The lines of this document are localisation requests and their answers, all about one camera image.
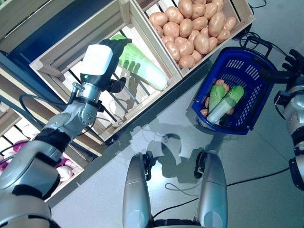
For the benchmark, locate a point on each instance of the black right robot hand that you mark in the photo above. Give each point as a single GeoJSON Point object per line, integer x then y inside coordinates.
{"type": "Point", "coordinates": [297, 66]}

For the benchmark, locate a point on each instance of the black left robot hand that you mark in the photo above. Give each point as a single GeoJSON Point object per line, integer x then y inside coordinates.
{"type": "Point", "coordinates": [97, 59]}

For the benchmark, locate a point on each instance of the blue plastic shopping basket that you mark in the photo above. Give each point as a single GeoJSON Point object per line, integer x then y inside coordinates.
{"type": "Point", "coordinates": [240, 55]}

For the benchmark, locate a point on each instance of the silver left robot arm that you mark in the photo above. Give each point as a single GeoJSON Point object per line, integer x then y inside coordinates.
{"type": "Point", "coordinates": [78, 111]}

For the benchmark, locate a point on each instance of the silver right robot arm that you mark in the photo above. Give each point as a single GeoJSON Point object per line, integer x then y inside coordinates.
{"type": "Point", "coordinates": [294, 111]}

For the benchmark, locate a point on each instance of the wooden vegetable display stand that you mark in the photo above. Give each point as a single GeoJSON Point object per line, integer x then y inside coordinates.
{"type": "Point", "coordinates": [152, 109]}

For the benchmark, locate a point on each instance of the small wooden crate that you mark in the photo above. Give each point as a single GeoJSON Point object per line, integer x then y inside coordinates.
{"type": "Point", "coordinates": [243, 10]}

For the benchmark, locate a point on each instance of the brown potato heap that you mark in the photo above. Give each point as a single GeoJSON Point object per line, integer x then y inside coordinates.
{"type": "Point", "coordinates": [190, 35]}

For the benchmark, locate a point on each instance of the silver left robot leg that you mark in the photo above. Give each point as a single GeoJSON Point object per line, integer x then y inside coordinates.
{"type": "Point", "coordinates": [136, 194]}

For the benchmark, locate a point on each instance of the silver robot leg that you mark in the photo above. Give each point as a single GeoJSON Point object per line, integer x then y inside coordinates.
{"type": "Point", "coordinates": [136, 194]}
{"type": "Point", "coordinates": [212, 190]}

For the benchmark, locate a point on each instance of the silver right robot leg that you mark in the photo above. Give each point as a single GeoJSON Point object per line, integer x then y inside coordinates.
{"type": "Point", "coordinates": [212, 190]}

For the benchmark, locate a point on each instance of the dark robot waist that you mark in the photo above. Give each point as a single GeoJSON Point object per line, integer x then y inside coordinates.
{"type": "Point", "coordinates": [175, 223]}

